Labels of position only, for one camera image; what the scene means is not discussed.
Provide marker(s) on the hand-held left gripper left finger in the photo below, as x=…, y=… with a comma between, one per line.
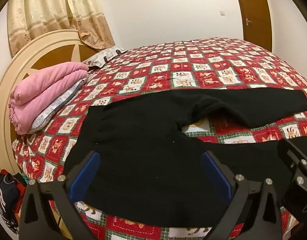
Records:
x=86, y=172

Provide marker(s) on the red checked printed quilt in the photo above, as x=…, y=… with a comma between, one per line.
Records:
x=193, y=67

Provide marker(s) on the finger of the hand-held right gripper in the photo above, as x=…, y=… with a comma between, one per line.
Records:
x=297, y=158

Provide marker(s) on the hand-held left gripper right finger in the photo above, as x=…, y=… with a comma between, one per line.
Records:
x=215, y=177

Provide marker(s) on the beige floral curtain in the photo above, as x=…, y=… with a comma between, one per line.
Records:
x=56, y=10

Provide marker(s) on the white blue patterned folded blanket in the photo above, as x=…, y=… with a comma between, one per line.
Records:
x=61, y=97

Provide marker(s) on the brown wooden door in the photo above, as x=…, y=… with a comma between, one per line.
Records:
x=256, y=10

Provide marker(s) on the pink folded blanket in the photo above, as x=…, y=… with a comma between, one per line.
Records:
x=43, y=92

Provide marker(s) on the cream wooden headboard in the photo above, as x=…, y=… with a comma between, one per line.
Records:
x=3, y=85

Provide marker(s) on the pile of dark clothes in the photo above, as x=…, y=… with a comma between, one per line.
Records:
x=6, y=195

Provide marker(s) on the black pants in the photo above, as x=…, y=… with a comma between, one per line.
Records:
x=143, y=155

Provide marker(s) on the white grey printed pillow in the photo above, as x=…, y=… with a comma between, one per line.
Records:
x=103, y=56

